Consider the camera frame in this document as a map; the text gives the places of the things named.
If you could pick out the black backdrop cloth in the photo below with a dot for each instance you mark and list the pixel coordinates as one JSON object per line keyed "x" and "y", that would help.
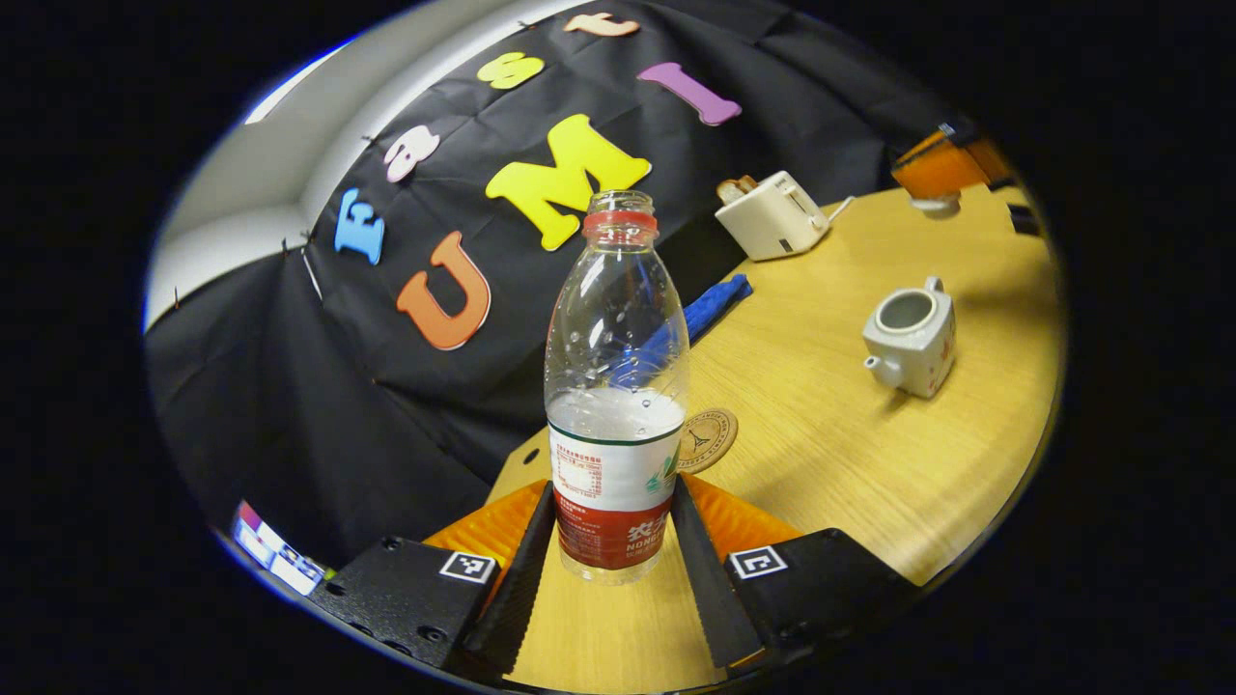
{"x": 290, "y": 386}

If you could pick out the clear plastic water bottle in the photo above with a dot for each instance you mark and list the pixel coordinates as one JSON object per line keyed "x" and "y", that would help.
{"x": 618, "y": 454}

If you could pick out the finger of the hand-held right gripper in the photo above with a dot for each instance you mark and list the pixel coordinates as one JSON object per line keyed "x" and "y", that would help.
{"x": 995, "y": 159}
{"x": 937, "y": 166}

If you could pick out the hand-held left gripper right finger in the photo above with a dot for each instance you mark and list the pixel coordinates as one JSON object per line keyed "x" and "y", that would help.
{"x": 710, "y": 589}

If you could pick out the round cork coaster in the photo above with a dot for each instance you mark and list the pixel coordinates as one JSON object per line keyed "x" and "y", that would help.
{"x": 713, "y": 439}

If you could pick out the computer monitor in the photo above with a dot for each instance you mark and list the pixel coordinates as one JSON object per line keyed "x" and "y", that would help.
{"x": 275, "y": 550}

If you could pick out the bread slice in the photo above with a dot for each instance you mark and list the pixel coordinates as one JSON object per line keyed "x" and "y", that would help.
{"x": 736, "y": 187}

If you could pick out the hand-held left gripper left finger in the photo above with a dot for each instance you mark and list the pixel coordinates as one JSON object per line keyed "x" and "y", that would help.
{"x": 521, "y": 589}

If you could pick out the blue towel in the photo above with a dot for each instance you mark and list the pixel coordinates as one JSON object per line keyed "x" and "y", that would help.
{"x": 716, "y": 304}

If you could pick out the white toaster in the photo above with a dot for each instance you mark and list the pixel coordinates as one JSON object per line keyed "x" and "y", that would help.
{"x": 772, "y": 222}

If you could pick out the white ceramic teacup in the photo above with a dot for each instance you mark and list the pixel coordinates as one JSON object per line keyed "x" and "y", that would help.
{"x": 917, "y": 338}

